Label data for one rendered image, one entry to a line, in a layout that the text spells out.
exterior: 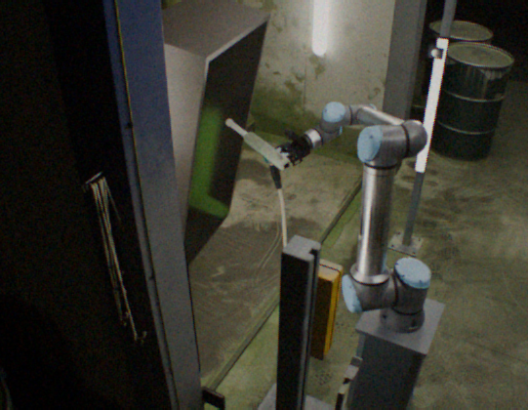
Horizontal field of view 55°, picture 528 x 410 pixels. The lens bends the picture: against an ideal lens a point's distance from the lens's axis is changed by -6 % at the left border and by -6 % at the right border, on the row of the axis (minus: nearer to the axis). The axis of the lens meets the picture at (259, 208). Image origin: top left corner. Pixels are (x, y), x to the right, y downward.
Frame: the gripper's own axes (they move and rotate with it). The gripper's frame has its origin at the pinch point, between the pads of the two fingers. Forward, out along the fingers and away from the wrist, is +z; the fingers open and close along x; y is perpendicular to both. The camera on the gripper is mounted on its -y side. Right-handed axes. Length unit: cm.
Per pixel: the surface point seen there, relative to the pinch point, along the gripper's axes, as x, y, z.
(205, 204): 63, 59, 15
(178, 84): 7, -48, 26
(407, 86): 77, 71, -162
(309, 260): -107, -66, 50
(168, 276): -54, -28, 68
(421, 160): 9, 67, -102
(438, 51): 8, -1, -116
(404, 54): 82, 47, -165
